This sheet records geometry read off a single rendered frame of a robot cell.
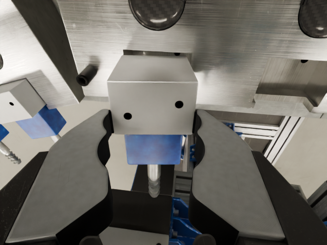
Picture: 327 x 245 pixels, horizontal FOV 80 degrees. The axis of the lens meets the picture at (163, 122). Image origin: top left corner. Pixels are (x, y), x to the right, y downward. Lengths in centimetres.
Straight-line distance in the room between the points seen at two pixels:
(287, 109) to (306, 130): 125
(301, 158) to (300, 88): 155
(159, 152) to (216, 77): 7
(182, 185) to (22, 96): 44
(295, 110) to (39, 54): 32
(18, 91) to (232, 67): 22
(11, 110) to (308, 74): 30
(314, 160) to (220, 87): 168
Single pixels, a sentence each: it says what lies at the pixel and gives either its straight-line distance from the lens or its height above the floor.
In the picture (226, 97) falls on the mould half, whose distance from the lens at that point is 18.
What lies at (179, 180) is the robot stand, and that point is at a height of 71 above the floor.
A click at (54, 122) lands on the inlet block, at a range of 29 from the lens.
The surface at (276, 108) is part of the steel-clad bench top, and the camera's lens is 31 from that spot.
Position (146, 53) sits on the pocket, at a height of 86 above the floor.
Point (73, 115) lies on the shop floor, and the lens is 156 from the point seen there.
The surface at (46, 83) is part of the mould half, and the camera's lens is 26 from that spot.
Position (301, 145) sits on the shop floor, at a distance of 166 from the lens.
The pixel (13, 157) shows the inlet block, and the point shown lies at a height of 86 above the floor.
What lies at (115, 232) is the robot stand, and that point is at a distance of 39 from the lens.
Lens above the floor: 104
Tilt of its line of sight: 50 degrees down
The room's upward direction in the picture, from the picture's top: 170 degrees counter-clockwise
